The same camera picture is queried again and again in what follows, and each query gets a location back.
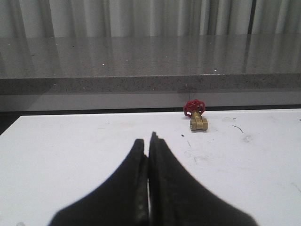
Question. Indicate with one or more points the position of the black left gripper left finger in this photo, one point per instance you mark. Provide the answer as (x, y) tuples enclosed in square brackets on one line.
[(122, 200)]

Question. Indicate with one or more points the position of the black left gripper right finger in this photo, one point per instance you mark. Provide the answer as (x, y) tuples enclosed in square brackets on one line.
[(178, 199)]

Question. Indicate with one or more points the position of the brass valve red handwheel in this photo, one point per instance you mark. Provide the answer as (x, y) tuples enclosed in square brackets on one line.
[(194, 110)]

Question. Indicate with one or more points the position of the grey stone countertop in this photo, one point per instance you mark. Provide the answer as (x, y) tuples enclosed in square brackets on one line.
[(181, 64)]

